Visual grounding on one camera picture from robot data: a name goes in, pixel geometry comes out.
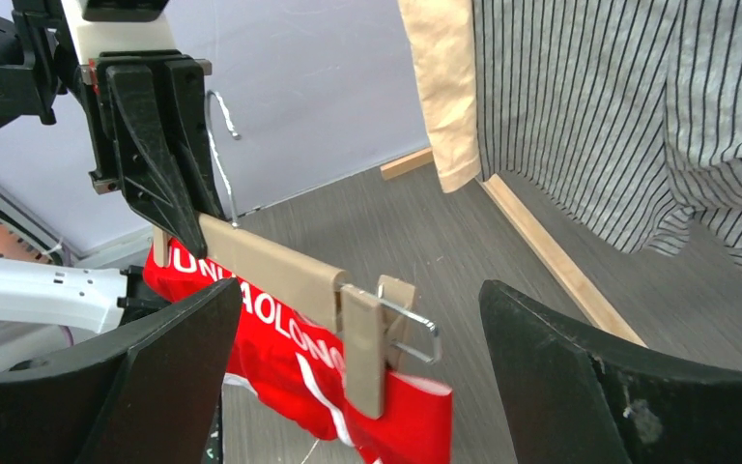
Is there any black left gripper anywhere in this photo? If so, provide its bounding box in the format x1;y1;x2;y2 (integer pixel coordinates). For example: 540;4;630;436
13;1;225;258

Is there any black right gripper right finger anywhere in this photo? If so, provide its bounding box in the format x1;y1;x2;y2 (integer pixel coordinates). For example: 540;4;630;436
479;280;742;463

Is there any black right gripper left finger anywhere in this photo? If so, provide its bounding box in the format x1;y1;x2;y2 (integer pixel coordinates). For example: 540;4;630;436
0;279;242;463

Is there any red underwear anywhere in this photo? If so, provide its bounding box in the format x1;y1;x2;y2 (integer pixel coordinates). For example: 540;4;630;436
142;240;454;464

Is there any wooden hanger for red underwear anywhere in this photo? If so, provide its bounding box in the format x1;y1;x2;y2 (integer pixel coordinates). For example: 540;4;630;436
152;89;442;421

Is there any beige underwear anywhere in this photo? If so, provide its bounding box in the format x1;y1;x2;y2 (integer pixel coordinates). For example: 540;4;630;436
398;0;481;193

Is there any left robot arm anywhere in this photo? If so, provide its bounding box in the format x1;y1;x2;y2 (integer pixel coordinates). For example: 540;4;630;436
0;1;225;370

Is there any grey striped boxer underwear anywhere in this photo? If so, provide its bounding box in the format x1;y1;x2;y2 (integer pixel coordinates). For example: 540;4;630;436
472;1;742;272

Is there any wooden clothes rack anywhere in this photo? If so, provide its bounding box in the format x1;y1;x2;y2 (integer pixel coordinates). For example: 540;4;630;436
360;152;643;344

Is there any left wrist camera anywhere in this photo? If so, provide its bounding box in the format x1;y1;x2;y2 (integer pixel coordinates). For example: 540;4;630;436
61;0;176;65

